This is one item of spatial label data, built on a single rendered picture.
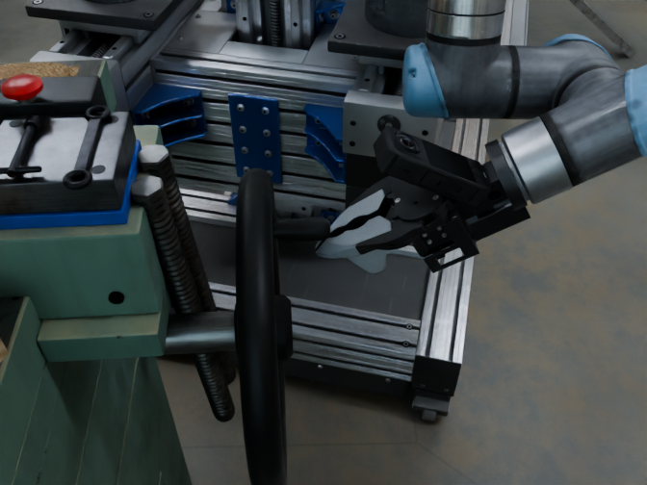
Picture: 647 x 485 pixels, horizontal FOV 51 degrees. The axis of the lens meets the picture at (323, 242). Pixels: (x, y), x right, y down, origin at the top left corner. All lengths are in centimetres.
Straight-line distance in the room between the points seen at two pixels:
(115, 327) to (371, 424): 101
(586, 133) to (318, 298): 90
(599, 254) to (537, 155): 134
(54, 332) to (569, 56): 54
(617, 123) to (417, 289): 89
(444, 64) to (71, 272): 40
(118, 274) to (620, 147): 44
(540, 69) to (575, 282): 120
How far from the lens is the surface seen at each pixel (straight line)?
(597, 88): 67
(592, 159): 65
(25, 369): 56
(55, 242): 52
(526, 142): 65
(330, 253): 69
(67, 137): 54
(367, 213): 69
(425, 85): 69
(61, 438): 64
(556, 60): 73
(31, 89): 56
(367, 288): 146
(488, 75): 71
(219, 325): 60
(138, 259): 52
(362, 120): 98
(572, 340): 174
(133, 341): 56
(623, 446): 161
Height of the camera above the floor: 129
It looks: 44 degrees down
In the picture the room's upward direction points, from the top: straight up
